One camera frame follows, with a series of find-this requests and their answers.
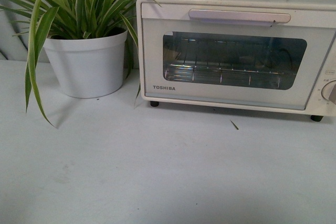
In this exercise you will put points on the metal wire oven rack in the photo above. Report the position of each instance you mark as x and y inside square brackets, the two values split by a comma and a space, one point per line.
[227, 63]

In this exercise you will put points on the lower timer knob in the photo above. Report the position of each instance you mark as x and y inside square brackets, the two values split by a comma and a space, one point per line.
[328, 92]

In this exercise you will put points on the white plastic plant pot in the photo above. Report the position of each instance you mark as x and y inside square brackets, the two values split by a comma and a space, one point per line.
[88, 68]

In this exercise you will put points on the green spider plant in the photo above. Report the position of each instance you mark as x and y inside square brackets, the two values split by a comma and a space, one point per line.
[69, 20]

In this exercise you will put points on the white Toshiba toaster oven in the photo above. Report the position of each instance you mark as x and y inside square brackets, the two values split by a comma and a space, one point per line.
[320, 58]

